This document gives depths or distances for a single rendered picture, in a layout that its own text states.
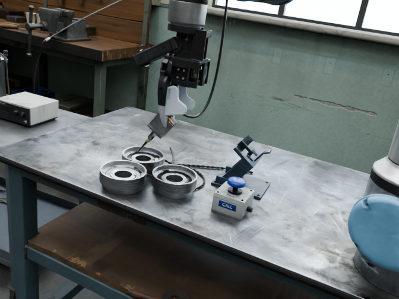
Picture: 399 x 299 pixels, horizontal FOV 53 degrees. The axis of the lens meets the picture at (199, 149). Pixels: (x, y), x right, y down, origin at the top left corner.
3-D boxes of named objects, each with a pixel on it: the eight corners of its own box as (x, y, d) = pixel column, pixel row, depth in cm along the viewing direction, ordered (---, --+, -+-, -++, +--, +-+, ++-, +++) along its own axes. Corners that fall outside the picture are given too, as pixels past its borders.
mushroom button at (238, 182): (221, 200, 87) (225, 179, 85) (228, 193, 90) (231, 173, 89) (238, 206, 86) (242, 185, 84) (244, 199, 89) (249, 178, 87)
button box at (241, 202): (210, 210, 87) (214, 190, 85) (223, 198, 93) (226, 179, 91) (245, 223, 84) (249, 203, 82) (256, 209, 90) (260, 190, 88)
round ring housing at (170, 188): (203, 196, 93) (206, 180, 91) (163, 203, 87) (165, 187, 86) (181, 177, 101) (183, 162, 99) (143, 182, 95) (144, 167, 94)
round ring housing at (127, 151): (130, 180, 95) (131, 164, 94) (115, 162, 103) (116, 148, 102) (169, 175, 101) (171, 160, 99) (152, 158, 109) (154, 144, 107)
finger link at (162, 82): (161, 107, 81) (168, 63, 79) (155, 105, 81) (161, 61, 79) (170, 105, 85) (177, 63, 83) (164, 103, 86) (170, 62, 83)
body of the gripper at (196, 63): (195, 92, 79) (203, 29, 75) (155, 83, 81) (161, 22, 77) (206, 86, 86) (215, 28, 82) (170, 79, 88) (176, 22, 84)
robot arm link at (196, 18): (162, -1, 76) (179, 0, 83) (160, 24, 77) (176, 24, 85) (200, 4, 74) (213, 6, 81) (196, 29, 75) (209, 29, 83)
